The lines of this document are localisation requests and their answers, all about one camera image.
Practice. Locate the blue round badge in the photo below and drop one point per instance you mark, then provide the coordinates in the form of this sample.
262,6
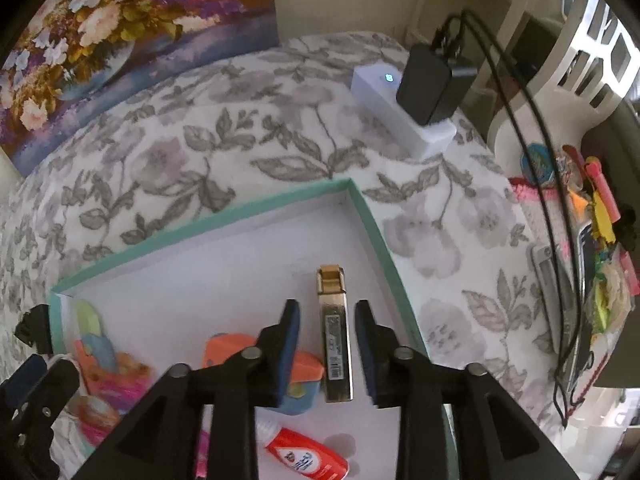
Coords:
537,160

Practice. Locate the pink toy figure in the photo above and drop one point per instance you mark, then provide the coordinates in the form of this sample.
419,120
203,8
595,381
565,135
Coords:
117,385

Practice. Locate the teal cardboard box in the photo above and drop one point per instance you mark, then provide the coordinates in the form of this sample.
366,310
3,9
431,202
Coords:
225,270

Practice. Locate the white power strip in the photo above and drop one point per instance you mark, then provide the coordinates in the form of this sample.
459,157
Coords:
380,90

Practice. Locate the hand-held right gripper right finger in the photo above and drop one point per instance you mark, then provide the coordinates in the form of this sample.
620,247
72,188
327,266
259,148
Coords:
364,355

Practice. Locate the black power adapter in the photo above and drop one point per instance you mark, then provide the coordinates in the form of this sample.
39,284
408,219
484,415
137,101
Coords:
425,85

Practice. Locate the salmon plastic piece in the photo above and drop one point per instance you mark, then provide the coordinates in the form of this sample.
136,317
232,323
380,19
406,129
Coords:
82,360

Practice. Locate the white plastic chair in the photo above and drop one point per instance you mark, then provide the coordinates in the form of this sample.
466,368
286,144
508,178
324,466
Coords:
560,85

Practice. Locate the red glue tube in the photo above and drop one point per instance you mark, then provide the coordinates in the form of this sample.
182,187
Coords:
305,455

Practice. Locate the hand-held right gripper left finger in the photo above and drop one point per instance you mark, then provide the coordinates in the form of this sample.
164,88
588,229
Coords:
291,350

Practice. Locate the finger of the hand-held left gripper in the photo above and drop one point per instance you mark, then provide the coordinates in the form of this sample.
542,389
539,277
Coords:
35,329
22,380

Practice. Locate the light green plastic piece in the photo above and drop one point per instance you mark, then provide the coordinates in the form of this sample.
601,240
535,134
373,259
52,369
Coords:
89,320

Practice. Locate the pink highlighter pen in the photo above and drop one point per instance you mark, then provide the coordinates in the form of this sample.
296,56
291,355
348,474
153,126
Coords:
605,185

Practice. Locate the blue plastic case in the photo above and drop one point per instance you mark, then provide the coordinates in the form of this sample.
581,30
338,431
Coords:
300,387

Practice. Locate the floral painting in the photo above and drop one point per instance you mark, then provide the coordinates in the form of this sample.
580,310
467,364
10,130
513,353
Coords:
125,20

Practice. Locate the grey floral blanket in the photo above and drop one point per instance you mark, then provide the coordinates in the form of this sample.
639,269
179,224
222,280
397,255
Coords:
200,125

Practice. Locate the crochet hanging organizer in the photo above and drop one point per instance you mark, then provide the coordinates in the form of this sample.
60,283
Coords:
540,200

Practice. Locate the silver metal tool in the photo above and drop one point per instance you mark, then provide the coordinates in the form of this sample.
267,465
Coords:
552,290

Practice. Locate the patterned metal lighter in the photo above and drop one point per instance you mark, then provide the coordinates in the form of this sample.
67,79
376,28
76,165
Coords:
334,340

